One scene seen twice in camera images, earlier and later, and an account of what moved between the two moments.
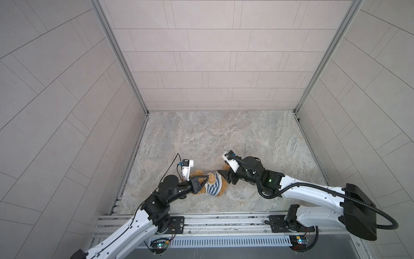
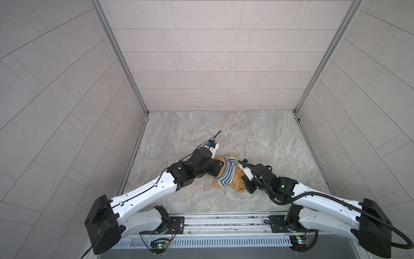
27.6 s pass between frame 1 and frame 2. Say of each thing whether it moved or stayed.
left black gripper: moved
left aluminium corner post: stayed
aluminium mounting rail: stayed
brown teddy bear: moved
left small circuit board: stayed
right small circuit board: stayed
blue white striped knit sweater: moved
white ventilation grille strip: stayed
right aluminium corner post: stayed
